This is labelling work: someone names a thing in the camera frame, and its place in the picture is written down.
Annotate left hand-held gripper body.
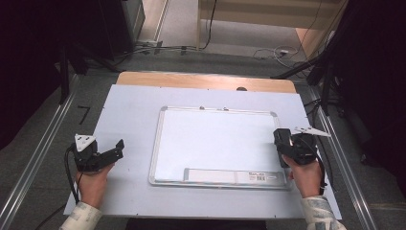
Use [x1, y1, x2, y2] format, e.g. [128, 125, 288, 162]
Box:
[72, 133, 111, 173]

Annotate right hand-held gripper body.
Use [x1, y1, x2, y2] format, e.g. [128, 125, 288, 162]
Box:
[286, 126, 332, 167]

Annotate whiteboard with aluminium frame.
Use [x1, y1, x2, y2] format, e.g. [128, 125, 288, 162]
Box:
[147, 104, 292, 190]

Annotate person's left hand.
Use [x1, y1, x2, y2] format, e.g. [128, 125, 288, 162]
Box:
[76, 162, 115, 209]

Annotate person's right hand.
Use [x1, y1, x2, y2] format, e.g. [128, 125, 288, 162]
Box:
[282, 154, 324, 199]

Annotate black metal stand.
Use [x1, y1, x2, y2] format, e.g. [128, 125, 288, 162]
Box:
[58, 44, 71, 105]
[270, 28, 344, 117]

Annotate wooden table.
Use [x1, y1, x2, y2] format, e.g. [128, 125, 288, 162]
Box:
[116, 70, 298, 95]

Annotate black cabinet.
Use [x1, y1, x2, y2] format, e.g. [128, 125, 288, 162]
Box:
[71, 0, 147, 62]

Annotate wooden shelf unit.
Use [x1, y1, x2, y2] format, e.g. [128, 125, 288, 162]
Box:
[196, 0, 350, 59]

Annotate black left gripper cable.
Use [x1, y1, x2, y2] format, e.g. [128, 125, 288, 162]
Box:
[34, 144, 81, 230]

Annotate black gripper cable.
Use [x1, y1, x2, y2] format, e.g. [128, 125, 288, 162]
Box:
[34, 144, 81, 230]
[305, 137, 329, 196]

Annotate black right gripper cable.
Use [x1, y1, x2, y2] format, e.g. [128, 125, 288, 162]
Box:
[305, 137, 329, 196]

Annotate aluminium floor rail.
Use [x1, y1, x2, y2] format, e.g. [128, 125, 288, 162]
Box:
[0, 75, 81, 230]
[306, 85, 380, 230]

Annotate white floor cable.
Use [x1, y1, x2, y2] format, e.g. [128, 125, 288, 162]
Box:
[253, 45, 301, 62]

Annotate black floor cable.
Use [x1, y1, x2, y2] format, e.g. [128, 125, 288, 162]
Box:
[111, 0, 219, 61]

